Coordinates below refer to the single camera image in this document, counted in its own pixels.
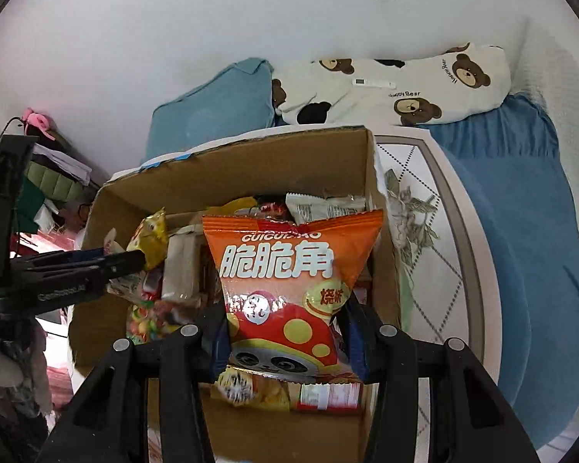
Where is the green candy bag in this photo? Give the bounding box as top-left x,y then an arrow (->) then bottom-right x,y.
126,300 -> 192,345

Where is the red white spicy strip packet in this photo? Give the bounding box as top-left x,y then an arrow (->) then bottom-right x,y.
295,382 -> 361,414

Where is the bear print pillow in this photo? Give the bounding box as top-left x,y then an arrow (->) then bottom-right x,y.
272,43 -> 511,127

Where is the pile of clothes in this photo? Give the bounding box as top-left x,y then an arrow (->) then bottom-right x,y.
0,119 -> 102,426

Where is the teal blue pillow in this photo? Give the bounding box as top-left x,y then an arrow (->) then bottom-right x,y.
145,57 -> 275,160

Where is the white patterned quilt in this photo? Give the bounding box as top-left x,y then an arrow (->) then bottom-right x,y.
366,126 -> 505,463

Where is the white remote control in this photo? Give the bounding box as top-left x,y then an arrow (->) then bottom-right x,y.
352,78 -> 396,90

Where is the blue bed sheet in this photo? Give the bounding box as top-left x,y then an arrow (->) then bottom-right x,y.
430,94 -> 579,448

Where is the white grey label snack packet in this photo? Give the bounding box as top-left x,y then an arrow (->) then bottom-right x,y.
285,193 -> 366,225

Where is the yellow panda snack bag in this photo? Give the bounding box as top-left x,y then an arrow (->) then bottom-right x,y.
126,208 -> 169,272

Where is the yellow instant noodle packet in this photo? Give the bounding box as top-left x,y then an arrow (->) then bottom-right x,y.
216,194 -> 291,221

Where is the white wafer snack pack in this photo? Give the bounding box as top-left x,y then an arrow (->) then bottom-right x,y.
162,225 -> 204,308

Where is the cardboard milk box blue print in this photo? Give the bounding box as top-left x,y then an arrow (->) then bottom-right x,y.
83,127 -> 386,462

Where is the small red snack packet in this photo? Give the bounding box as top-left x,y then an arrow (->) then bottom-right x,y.
140,265 -> 164,301

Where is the orange panda snack bag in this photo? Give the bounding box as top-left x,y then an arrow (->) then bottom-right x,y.
210,367 -> 291,412
203,210 -> 384,384

